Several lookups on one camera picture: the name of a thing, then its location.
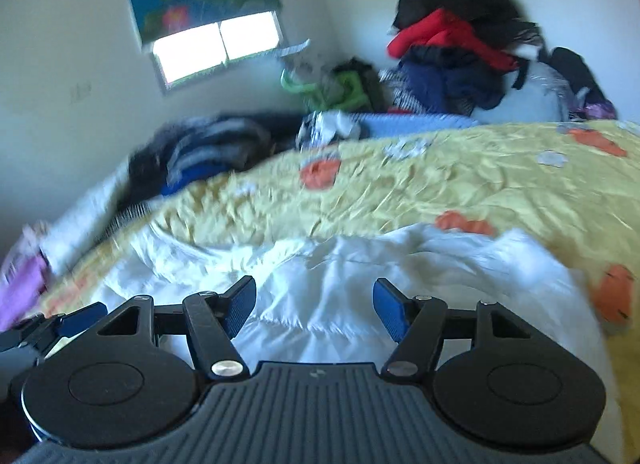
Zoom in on black white striped cloth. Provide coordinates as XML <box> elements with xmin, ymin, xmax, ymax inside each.
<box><xmin>111</xmin><ymin>198</ymin><xmax>162</xmax><ymax>231</ymax></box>

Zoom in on black white patterned cloth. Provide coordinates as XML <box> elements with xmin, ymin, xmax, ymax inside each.
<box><xmin>296</xmin><ymin>110</ymin><xmax>362</xmax><ymax>151</ymax></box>

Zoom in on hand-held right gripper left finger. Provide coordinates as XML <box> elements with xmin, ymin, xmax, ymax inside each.
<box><xmin>92</xmin><ymin>275</ymin><xmax>258</xmax><ymax>381</ymax></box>

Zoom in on yellow carrot print blanket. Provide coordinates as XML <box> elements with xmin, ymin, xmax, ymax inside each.
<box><xmin>37</xmin><ymin>119</ymin><xmax>640</xmax><ymax>340</ymax></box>

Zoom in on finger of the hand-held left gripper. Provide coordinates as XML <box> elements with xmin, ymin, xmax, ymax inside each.
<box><xmin>0</xmin><ymin>313</ymin><xmax>67</xmax><ymax>359</ymax></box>
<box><xmin>49</xmin><ymin>302</ymin><xmax>109</xmax><ymax>341</ymax></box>

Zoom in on checkered cloth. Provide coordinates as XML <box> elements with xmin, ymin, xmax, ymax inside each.
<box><xmin>379</xmin><ymin>69</ymin><xmax>426</xmax><ymax>113</ymax></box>

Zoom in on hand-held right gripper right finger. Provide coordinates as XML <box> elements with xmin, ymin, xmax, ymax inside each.
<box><xmin>373</xmin><ymin>278</ymin><xmax>538</xmax><ymax>379</ymax></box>

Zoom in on window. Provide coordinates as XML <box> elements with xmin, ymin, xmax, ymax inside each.
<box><xmin>150</xmin><ymin>11</ymin><xmax>283</xmax><ymax>92</ymax></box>

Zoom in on light blue blanket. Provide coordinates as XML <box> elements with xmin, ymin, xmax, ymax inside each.
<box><xmin>357</xmin><ymin>111</ymin><xmax>482</xmax><ymax>141</ymax></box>

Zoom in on white printed quilt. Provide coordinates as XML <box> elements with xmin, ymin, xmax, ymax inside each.
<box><xmin>40</xmin><ymin>164</ymin><xmax>137</xmax><ymax>276</ymax></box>

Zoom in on navy blue jacket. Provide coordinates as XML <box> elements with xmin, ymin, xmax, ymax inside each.
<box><xmin>397</xmin><ymin>45</ymin><xmax>511</xmax><ymax>115</ymax></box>

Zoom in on white down jacket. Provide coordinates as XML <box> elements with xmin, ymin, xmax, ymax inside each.
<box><xmin>97</xmin><ymin>223</ymin><xmax>625</xmax><ymax>464</ymax></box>

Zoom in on black garment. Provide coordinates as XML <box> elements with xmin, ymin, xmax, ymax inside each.
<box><xmin>547</xmin><ymin>46</ymin><xmax>608</xmax><ymax>107</ymax></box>

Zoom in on floral pillow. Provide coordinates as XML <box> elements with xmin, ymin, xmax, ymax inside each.
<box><xmin>277</xmin><ymin>39</ymin><xmax>333</xmax><ymax>90</ymax></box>

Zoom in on pale grey bundle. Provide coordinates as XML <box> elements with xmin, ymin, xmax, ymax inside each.
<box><xmin>472</xmin><ymin>61</ymin><xmax>573</xmax><ymax>126</ymax></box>

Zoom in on purple cloth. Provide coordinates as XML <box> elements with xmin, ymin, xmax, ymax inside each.
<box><xmin>0</xmin><ymin>226</ymin><xmax>49</xmax><ymax>331</ymax></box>

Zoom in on pile of dark clothes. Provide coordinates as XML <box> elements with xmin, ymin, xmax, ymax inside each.
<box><xmin>127</xmin><ymin>111</ymin><xmax>307</xmax><ymax>199</ymax></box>

